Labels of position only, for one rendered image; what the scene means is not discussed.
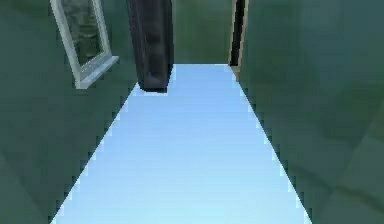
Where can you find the tan framed dark doorway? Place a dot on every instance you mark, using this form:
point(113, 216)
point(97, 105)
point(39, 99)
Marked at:
point(238, 33)

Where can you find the white framed window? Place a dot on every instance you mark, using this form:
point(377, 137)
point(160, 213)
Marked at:
point(86, 36)

